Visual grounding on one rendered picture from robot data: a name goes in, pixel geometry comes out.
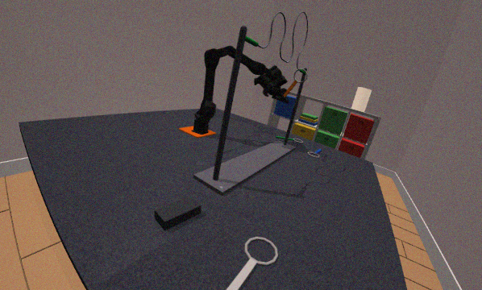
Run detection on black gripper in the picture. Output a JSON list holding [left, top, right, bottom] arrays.
[[263, 80, 289, 103]]

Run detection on orange handle with grey loop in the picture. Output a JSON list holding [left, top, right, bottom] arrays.
[[284, 69, 308, 97]]

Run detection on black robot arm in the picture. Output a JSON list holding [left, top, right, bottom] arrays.
[[191, 46, 287, 135]]

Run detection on white hoop with straight handle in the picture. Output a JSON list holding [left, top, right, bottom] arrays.
[[226, 237, 278, 290]]

